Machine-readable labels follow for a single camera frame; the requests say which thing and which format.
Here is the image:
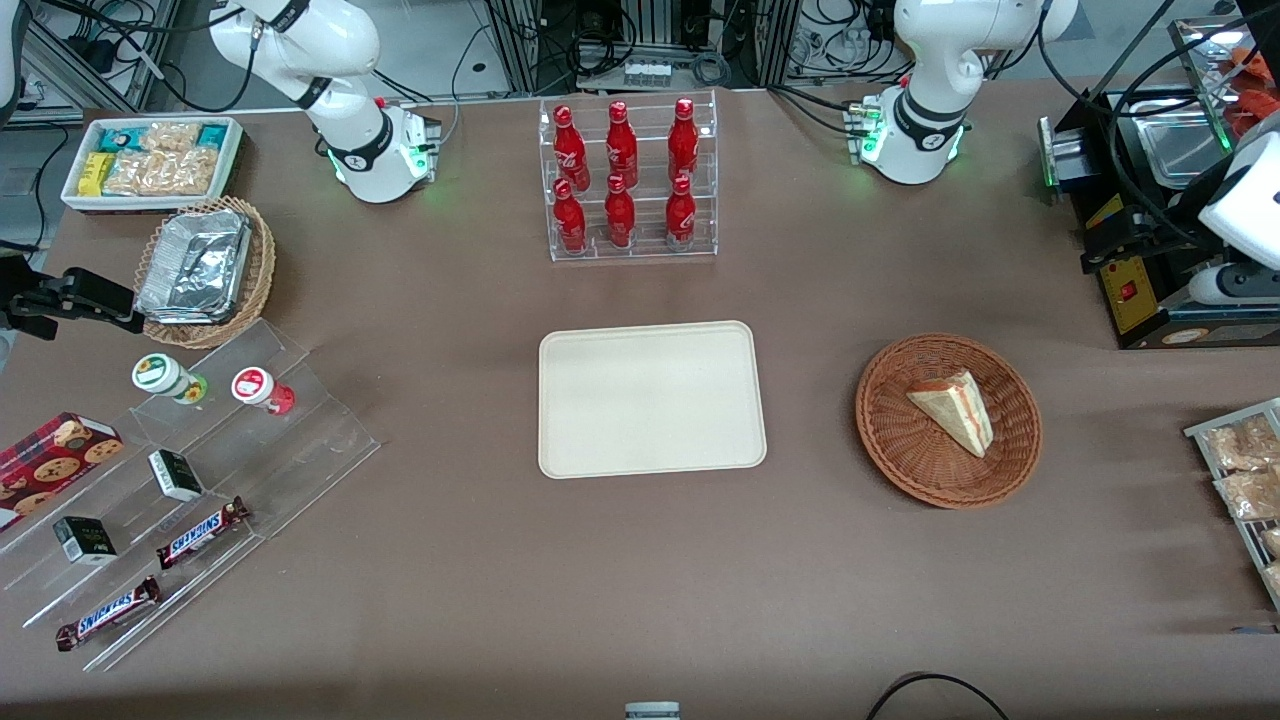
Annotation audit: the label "triangular sandwich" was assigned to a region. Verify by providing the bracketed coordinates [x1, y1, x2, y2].
[906, 370, 995, 459]

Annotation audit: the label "red plaid cookie box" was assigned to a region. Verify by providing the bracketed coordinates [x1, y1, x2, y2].
[0, 412, 124, 531]

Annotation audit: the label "metal wire tray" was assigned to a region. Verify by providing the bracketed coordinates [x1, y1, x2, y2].
[1185, 398, 1280, 611]

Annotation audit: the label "red lid yogurt cup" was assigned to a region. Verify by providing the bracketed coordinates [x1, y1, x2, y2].
[231, 367, 296, 416]

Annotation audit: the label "clear acrylic bottle rack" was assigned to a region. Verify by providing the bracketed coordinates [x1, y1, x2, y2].
[538, 90, 719, 263]

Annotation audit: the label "dark brown round wicker basket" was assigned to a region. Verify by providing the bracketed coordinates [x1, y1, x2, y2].
[855, 333, 1043, 510]

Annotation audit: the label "black looped cable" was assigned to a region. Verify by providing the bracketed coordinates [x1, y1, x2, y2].
[865, 672, 1011, 720]

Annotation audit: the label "small clear cracker bag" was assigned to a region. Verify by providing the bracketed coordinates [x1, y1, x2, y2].
[140, 122, 201, 153]

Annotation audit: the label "white rectangular snack bin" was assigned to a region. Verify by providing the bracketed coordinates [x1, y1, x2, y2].
[62, 117, 244, 214]

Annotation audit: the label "clear acrylic stepped stand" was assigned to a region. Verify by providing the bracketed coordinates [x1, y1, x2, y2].
[0, 318, 382, 673]

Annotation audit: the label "small black carton box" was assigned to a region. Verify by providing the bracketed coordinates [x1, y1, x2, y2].
[148, 450, 204, 502]
[53, 516, 118, 566]

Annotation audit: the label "aluminium frame rack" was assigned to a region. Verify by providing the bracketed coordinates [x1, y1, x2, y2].
[485, 0, 801, 96]

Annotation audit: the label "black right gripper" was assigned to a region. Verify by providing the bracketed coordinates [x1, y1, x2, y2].
[0, 255, 147, 341]

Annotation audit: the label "steel food pan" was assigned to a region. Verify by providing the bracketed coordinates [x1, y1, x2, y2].
[1132, 95, 1233, 191]

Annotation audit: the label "cream plastic tray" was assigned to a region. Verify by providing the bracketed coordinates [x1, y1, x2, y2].
[538, 320, 768, 480]

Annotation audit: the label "Snickers chocolate bar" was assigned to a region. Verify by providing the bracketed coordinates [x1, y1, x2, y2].
[56, 576, 161, 652]
[157, 497, 250, 570]

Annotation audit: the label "large clear cracker bag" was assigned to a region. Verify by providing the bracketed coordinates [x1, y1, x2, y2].
[103, 148, 219, 197]

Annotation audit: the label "green lid yogurt cup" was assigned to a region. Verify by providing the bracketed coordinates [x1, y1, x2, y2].
[132, 353, 208, 404]

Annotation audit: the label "silver foil packets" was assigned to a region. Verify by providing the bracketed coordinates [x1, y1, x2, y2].
[137, 210, 251, 324]

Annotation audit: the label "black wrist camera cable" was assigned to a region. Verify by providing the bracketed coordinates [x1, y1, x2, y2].
[1035, 0, 1251, 261]

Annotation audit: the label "black food warmer machine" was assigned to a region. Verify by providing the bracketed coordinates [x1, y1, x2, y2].
[1038, 15, 1280, 351]

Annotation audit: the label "light tan wicker basket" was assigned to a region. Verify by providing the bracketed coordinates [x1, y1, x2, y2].
[135, 197, 276, 349]

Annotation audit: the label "red cola bottle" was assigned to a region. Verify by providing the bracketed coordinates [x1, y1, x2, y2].
[553, 179, 588, 253]
[668, 98, 700, 183]
[604, 174, 637, 249]
[665, 175, 697, 248]
[553, 105, 591, 191]
[605, 101, 639, 188]

